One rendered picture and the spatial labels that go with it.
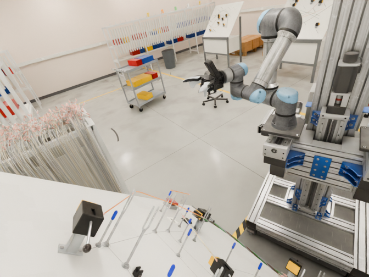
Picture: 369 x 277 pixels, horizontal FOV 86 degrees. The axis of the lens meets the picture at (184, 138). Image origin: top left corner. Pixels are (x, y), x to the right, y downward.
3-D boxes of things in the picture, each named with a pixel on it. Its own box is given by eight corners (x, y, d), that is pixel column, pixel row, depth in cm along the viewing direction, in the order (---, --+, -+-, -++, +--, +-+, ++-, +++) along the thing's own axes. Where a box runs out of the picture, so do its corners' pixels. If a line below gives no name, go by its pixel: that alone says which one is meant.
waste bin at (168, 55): (179, 65, 746) (175, 48, 711) (170, 70, 722) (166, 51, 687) (171, 65, 776) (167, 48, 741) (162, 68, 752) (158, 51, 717)
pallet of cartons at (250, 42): (248, 46, 802) (248, 34, 777) (265, 46, 744) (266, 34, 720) (228, 54, 752) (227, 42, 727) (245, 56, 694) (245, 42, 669)
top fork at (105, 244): (101, 241, 46) (130, 187, 47) (108, 243, 47) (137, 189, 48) (101, 246, 44) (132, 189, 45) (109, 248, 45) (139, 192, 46)
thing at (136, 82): (155, 95, 538) (143, 54, 477) (167, 98, 505) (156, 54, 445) (124, 111, 486) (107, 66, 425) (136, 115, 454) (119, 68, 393)
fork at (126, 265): (126, 262, 43) (157, 204, 44) (130, 268, 42) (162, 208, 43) (119, 264, 42) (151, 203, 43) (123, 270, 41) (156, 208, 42)
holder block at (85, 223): (52, 284, 30) (82, 231, 31) (59, 239, 40) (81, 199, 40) (83, 286, 32) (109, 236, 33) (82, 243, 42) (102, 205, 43)
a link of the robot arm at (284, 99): (286, 117, 116) (290, 96, 108) (268, 110, 126) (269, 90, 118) (301, 110, 119) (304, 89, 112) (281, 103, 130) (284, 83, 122)
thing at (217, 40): (228, 67, 622) (225, 5, 529) (205, 63, 708) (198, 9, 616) (244, 60, 650) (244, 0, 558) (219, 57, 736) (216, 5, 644)
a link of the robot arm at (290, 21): (318, 15, 93) (263, 108, 103) (296, 16, 102) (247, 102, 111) (309, -2, 86) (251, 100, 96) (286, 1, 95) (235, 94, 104)
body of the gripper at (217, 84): (207, 95, 101) (226, 88, 105) (207, 80, 95) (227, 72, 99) (199, 90, 106) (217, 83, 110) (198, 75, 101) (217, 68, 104)
